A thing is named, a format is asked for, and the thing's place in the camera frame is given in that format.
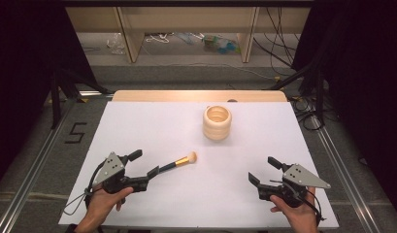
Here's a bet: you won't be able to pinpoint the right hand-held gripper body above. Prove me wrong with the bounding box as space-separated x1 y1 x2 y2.
257 163 332 209

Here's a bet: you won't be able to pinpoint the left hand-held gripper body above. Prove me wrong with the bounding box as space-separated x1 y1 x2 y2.
92 151 150 195

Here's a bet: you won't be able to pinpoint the black gold makeup brush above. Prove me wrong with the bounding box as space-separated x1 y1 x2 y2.
157 150 198 175

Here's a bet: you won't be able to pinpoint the person's left hand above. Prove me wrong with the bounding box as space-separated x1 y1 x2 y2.
85 186 135 225

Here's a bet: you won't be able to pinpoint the person's right hand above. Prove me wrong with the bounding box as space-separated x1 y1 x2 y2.
269 186 320 233

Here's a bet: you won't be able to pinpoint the white table cover sheet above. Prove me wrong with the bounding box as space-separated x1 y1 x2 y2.
57 101 340 230

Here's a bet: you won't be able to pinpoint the ribbed wooden cup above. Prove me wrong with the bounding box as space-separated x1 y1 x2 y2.
202 104 233 142

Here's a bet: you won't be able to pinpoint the black metal stand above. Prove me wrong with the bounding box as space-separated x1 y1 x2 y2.
266 60 328 126
50 68 113 131

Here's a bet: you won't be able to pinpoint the clear plastic bag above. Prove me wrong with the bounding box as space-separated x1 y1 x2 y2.
106 31 126 55

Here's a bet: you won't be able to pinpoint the dark curtain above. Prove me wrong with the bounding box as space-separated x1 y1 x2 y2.
291 0 397 215
0 0 97 192

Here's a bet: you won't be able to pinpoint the colourful plastic bag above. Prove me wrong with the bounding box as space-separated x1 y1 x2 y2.
201 33 242 55

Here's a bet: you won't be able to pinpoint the light wooden shelf unit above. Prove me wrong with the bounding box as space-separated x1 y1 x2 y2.
65 6 313 65

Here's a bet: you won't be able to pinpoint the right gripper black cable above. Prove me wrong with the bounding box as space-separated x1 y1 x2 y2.
269 179 327 225

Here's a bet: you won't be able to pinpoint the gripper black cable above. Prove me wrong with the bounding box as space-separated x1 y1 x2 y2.
62 157 109 216
269 179 327 225

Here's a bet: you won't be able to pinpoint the metal floor rail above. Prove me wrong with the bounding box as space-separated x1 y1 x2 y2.
0 96 78 233
310 114 382 233

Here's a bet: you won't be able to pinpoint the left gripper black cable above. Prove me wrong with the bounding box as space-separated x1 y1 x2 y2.
62 157 109 216

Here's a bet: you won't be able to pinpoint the black floor cable bundle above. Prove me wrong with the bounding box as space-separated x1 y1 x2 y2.
289 94 328 132

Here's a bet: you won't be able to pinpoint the white cord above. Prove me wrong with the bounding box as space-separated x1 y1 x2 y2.
145 33 175 45

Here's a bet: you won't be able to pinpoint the hanging black cables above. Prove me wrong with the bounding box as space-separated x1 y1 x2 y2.
252 7 301 70

